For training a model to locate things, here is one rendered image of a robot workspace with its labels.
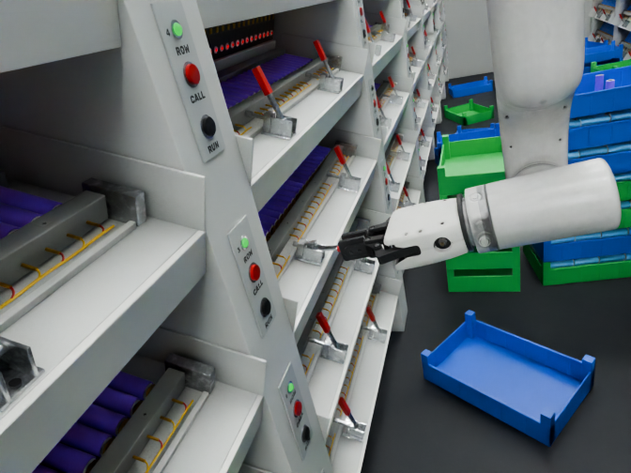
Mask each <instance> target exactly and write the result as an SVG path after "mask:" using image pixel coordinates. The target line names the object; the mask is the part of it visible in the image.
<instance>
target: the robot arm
mask: <svg viewBox="0 0 631 473"><path fill-rule="evenodd" d="M486 6H487V17H488V26H489V36H490V45H491V54H492V63H493V70H494V79H495V87H496V98H497V108H498V117H499V125H500V140H501V148H502V156H503V164H504V172H505V179H504V180H501V181H497V182H492V183H488V184H485V185H480V186H476V187H472V188H468V189H465V198H464V197H463V195H462V193H460V194H457V195H456V198H452V199H445V200H438V201H433V202H427V203H422V204H418V205H414V206H406V207H403V208H400V209H397V210H395V211H394V212H393V214H392V216H391V217H389V218H388V219H387V220H386V221H385V222H383V223H381V224H377V225H373V226H370V227H369V228H368V231H367V228H366V229H361V230H358V231H353V232H349V233H344V234H342V235H341V239H342V240H340V241H339V242H338V247H339V249H340V252H341V254H342V256H343V258H344V260H345V261H350V260H356V259H361V258H365V257H370V258H377V260H378V263H379V264H380V265H383V264H386V263H388V262H391V261H392V267H393V269H395V270H404V269H409V268H414V267H421V266H426V265H430V264H434V263H437V262H441V261H444V260H448V259H451V258H454V257H456V256H459V255H462V254H464V253H467V252H468V250H469V252H472V251H474V246H476V249H477V251H478V253H482V252H492V251H497V250H503V249H508V248H513V247H519V246H524V245H530V244H535V243H540V242H546V241H551V240H557V239H562V238H568V237H577V236H583V235H588V234H593V233H599V232H605V231H609V230H614V229H617V228H618V227H619V225H620V223H621V217H622V209H621V200H620V195H619V191H618V187H617V183H616V180H615V177H614V175H613V173H612V171H611V169H610V167H609V165H608V163H607V162H606V161H605V160H604V159H601V158H596V159H591V160H585V161H581V162H576V163H572V164H568V133H569V120H570V112H571V106H572V101H573V97H574V95H575V92H576V90H577V88H578V86H579V84H580V82H581V79H582V75H583V70H584V59H585V0H486ZM382 244H383V247H384V249H383V248H382ZM391 245H392V247H391Z"/></svg>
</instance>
